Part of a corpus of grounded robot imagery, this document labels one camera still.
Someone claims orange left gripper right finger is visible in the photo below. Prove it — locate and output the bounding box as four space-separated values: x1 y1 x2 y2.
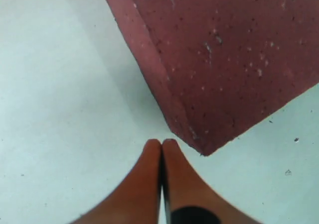
161 139 254 224

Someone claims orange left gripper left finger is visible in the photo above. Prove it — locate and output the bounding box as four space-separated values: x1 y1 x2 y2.
73 139 161 224

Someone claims red brick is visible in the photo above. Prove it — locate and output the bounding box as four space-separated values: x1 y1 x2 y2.
106 0 319 156

